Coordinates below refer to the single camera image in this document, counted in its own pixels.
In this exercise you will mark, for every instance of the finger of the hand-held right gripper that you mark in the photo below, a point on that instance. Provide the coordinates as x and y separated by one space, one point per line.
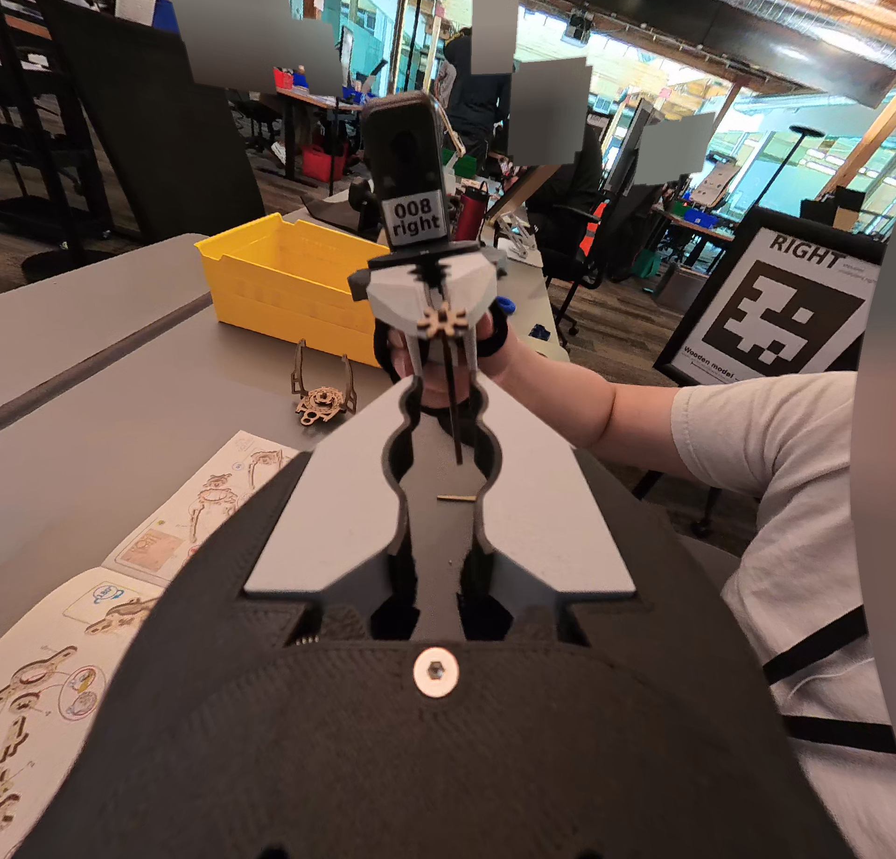
479 285
395 299

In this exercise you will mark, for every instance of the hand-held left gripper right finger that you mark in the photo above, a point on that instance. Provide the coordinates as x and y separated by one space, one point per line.
553 523

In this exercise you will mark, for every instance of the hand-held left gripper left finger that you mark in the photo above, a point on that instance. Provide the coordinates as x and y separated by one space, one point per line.
329 523

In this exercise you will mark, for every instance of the assembled wooden sub-model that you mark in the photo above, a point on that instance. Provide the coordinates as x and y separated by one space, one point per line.
322 404

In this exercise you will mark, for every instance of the person's right hand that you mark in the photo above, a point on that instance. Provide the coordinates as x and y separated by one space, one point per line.
434 386

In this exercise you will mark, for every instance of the white folding stand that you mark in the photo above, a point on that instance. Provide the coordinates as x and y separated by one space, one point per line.
521 239

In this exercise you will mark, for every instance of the black knobbed stand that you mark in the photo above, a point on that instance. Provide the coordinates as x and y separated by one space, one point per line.
357 204

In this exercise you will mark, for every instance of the red water bottle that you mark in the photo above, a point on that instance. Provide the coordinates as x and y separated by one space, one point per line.
470 211

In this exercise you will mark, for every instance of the small blue object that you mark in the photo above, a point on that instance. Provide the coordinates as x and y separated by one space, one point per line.
541 332

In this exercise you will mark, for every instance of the red storage bin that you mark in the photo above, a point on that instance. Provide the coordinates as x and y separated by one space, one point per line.
323 166

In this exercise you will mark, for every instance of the black office chair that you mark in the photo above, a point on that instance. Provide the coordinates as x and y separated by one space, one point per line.
570 264

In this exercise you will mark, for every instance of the wooden display board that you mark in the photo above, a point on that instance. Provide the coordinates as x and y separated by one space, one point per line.
518 190

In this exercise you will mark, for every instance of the wooden office desk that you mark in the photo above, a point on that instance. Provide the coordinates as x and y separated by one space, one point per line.
308 96

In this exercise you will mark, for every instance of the yellow plastic bin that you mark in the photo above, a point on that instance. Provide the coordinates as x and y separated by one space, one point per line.
280 299

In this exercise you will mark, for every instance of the orange safety vest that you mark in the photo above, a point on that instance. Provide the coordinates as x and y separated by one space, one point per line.
591 232

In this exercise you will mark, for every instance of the green bag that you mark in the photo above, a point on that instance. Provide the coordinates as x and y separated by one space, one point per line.
645 265

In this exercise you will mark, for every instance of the grey storage box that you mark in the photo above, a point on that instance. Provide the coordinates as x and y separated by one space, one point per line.
673 288

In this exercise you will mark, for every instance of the ceiling mounted device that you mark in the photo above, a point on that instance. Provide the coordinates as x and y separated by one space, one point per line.
581 26

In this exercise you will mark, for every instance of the black partition panel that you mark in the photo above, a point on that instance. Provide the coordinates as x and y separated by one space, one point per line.
154 138

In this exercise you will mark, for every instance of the person in white shirt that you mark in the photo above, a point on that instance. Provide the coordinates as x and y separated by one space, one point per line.
805 453

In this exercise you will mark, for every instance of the blue storage bin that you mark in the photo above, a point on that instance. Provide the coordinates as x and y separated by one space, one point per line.
164 16

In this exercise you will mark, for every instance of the printed instruction booklet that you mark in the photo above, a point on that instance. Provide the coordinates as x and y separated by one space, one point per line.
70 628

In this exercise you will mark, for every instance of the black framed marker sign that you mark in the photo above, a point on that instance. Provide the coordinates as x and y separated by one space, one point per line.
791 313

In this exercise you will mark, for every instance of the black floor lamp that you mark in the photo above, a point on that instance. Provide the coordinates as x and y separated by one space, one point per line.
805 130

